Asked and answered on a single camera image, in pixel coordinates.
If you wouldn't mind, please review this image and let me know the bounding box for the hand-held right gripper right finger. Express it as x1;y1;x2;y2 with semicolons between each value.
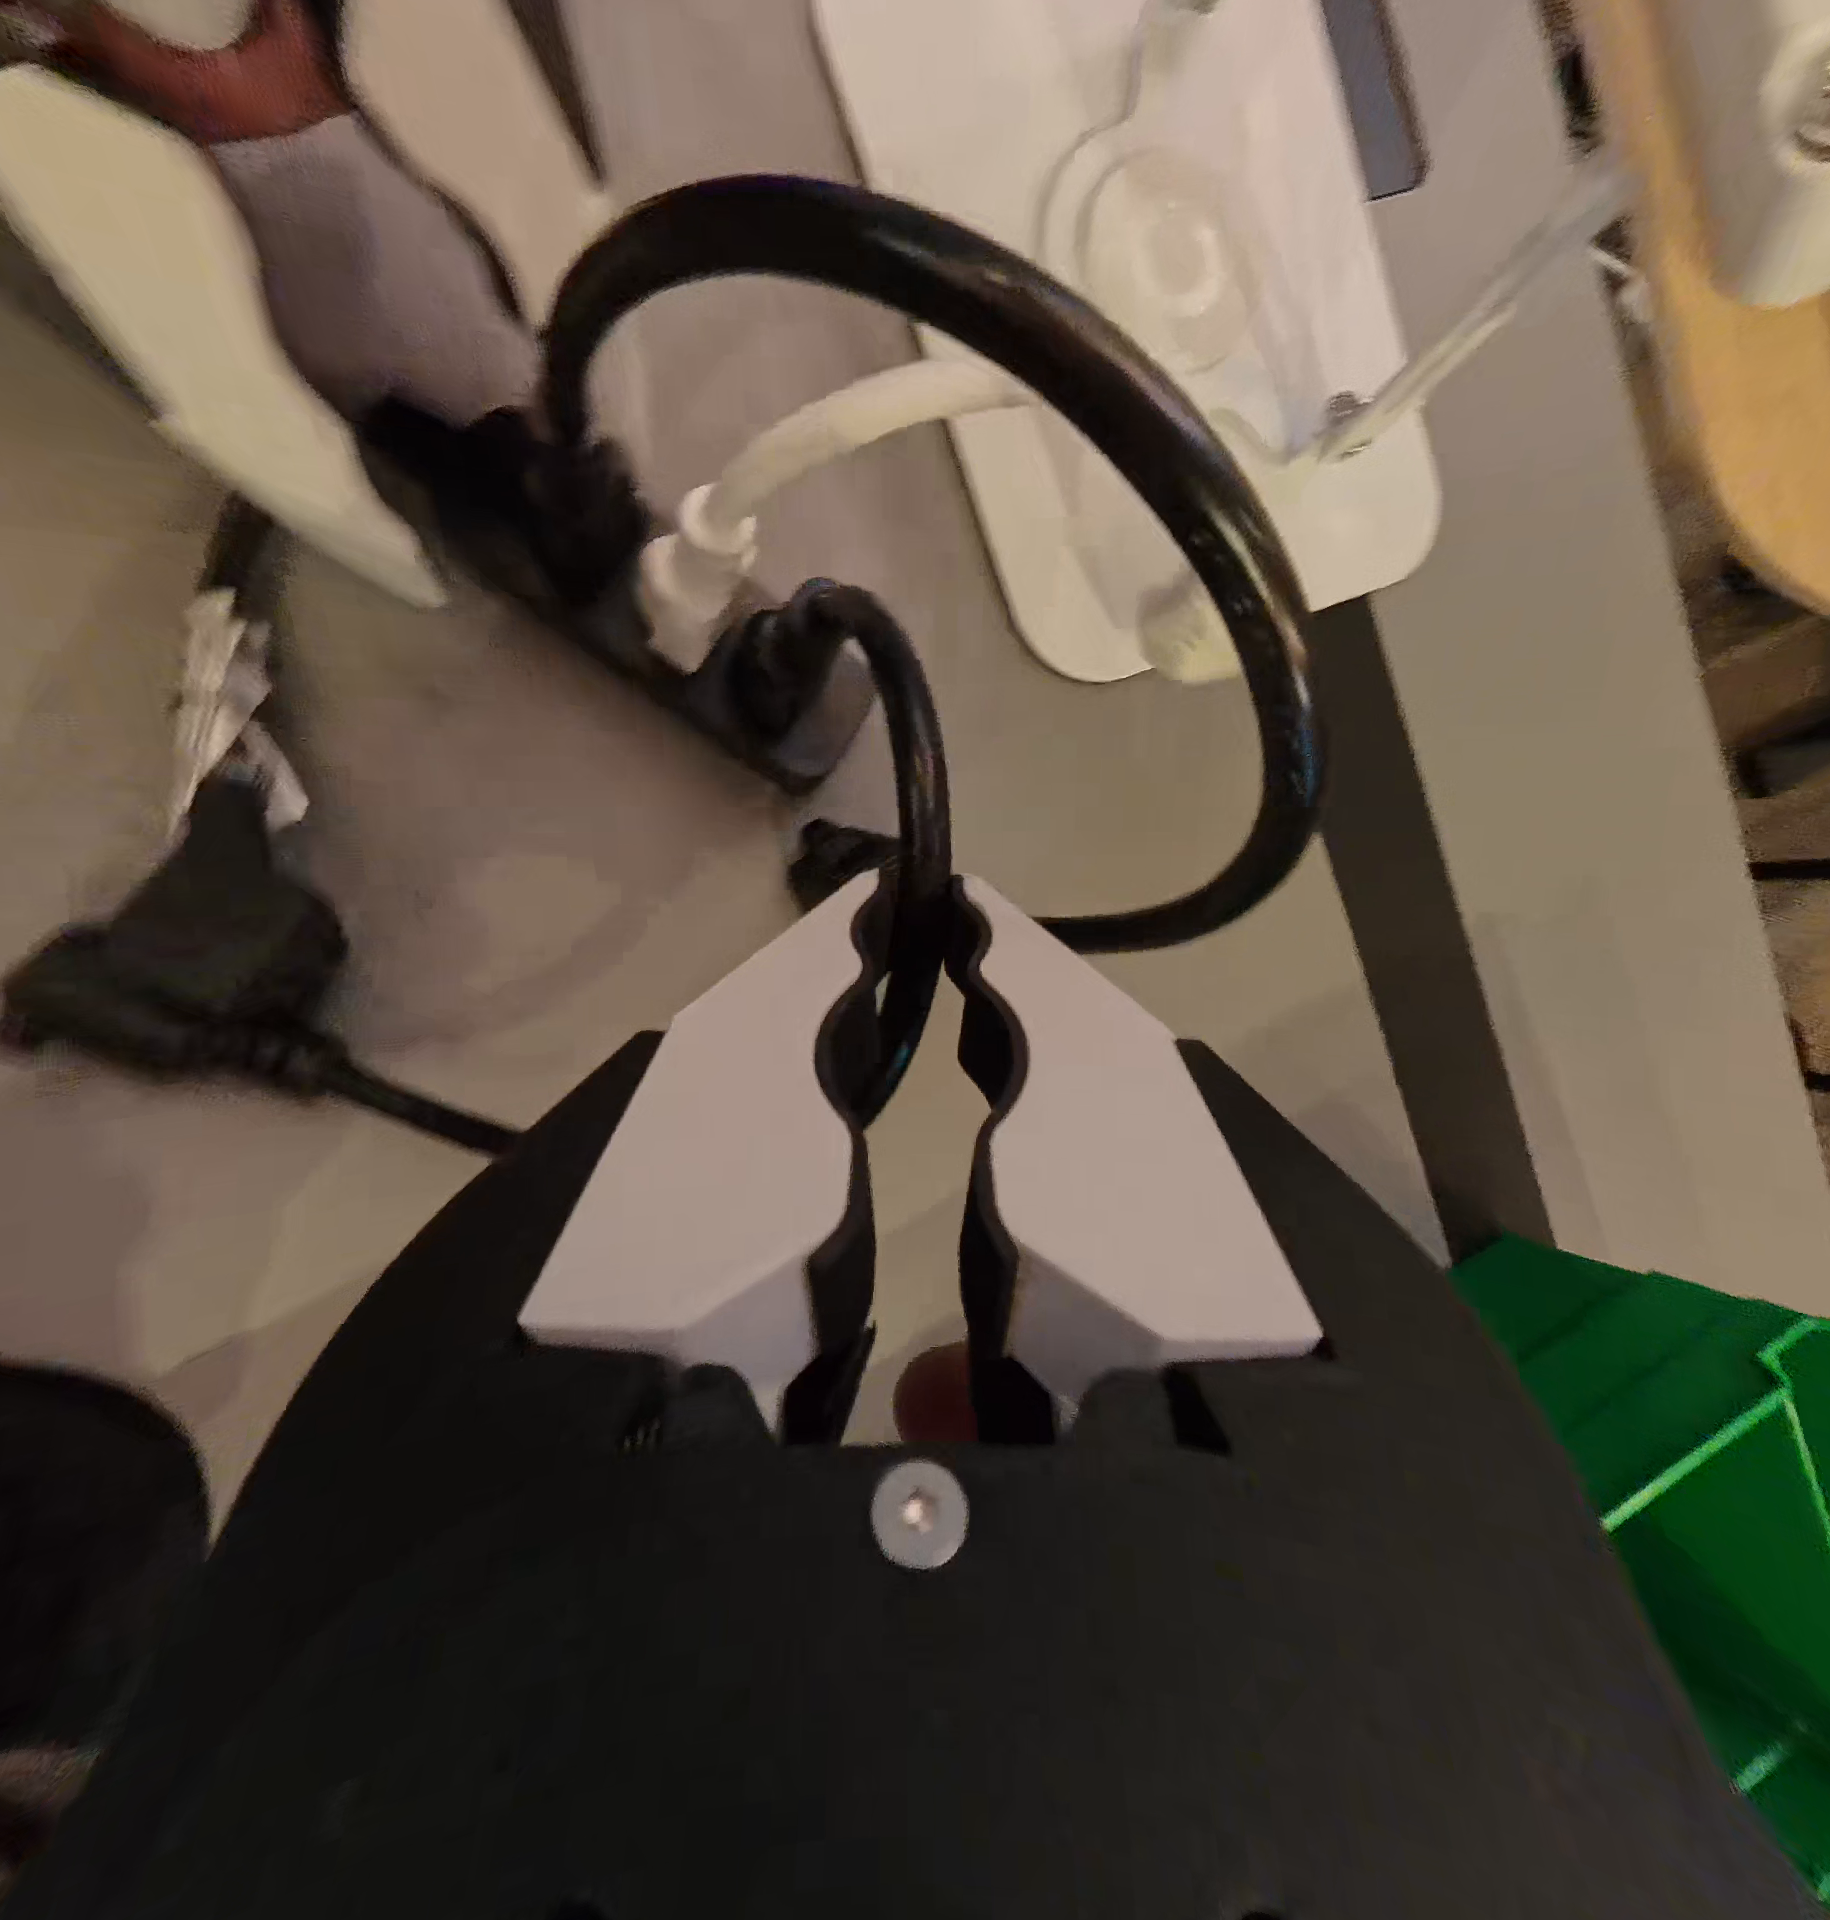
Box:
936;875;1326;1445

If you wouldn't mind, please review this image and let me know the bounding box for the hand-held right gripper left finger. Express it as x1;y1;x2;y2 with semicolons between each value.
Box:
517;872;899;1445

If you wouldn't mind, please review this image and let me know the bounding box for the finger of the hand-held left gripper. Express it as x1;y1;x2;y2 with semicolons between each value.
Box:
0;65;456;606
335;0;609;327

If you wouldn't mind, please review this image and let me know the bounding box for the black braided strip cable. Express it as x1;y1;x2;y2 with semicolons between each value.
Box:
194;494;289;618

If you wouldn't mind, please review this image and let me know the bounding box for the black cord connector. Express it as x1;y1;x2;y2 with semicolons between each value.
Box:
0;914;355;1103
786;815;906;910

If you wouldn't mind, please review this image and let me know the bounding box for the black power plug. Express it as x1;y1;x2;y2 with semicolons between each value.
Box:
366;396;654;601
721;592;858;752

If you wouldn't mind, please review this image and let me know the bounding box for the white power cord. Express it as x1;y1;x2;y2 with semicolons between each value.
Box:
713;355;1038;527

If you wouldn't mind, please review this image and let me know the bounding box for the black power strip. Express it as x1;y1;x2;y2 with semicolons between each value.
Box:
360;404;876;793

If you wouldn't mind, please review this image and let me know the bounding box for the black power cord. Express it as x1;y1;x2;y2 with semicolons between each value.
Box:
307;576;954;1158
536;171;1326;953

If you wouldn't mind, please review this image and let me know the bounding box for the white power plug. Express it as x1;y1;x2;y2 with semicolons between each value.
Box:
637;486;769;677

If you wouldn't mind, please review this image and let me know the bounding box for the white cord connector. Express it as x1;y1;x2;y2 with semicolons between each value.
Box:
1133;576;1248;683

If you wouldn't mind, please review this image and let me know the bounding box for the black flat strip plug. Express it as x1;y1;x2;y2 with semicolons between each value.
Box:
165;771;324;940

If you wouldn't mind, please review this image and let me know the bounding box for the green plastic bin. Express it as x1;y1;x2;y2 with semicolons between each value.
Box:
1446;1230;1830;1908

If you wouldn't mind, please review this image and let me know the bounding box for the black mesh pad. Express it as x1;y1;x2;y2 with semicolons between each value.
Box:
0;1349;213;1758

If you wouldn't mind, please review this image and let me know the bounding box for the white page holder ledge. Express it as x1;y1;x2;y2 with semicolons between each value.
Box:
1702;0;1830;310

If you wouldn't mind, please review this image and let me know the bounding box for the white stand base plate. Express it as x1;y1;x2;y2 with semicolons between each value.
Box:
810;0;1442;683

